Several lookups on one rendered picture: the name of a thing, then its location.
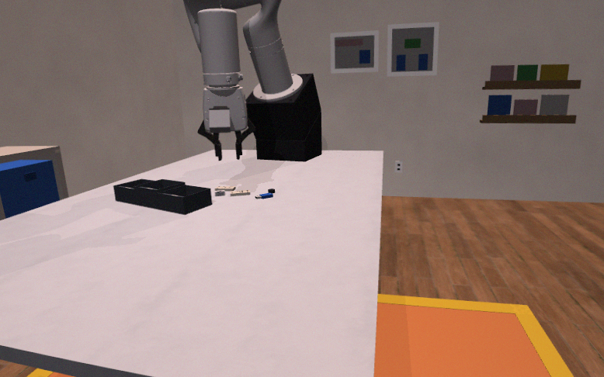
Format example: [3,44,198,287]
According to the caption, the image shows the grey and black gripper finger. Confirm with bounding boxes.
[197,121,222,161]
[235,118,255,160]

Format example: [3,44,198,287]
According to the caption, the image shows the beige domino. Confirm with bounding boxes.
[230,190,250,196]
[215,186,236,192]

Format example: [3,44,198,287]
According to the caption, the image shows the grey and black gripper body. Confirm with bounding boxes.
[203,85,248,132]

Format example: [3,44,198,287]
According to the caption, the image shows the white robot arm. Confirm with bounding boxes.
[183,0,303,133]

